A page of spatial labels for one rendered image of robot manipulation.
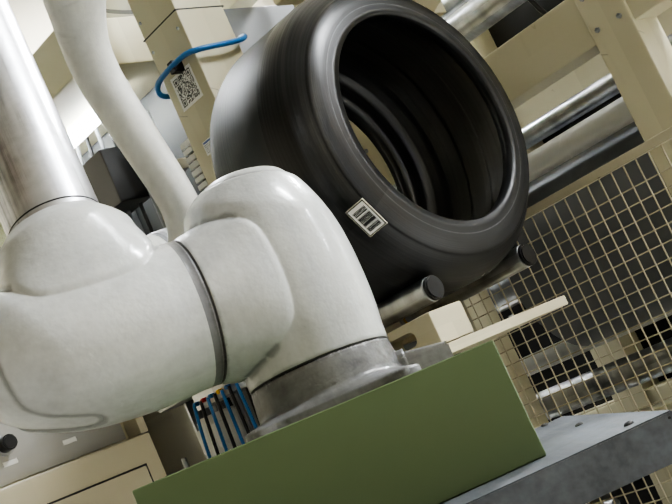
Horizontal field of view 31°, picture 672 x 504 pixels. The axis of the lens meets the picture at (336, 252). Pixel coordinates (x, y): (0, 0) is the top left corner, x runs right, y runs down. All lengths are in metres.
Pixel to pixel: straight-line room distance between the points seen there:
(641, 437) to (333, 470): 0.27
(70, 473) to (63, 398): 1.18
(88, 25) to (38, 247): 0.50
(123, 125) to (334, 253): 0.50
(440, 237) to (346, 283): 0.86
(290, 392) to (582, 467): 0.31
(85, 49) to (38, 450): 0.97
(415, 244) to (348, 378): 0.87
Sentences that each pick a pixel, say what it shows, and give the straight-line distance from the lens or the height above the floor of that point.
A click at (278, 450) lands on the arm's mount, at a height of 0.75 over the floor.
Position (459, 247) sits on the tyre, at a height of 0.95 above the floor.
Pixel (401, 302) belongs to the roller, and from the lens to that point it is 2.06.
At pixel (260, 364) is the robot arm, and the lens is 1.18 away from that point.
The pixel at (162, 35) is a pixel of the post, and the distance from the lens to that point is 2.53.
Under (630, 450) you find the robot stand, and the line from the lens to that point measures 1.01.
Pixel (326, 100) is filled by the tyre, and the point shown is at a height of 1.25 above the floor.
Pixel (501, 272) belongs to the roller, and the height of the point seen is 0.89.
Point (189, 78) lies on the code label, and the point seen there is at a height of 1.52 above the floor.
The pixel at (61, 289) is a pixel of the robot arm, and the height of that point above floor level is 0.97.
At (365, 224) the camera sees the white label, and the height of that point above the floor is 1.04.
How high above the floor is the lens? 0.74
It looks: 8 degrees up
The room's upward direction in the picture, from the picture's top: 24 degrees counter-clockwise
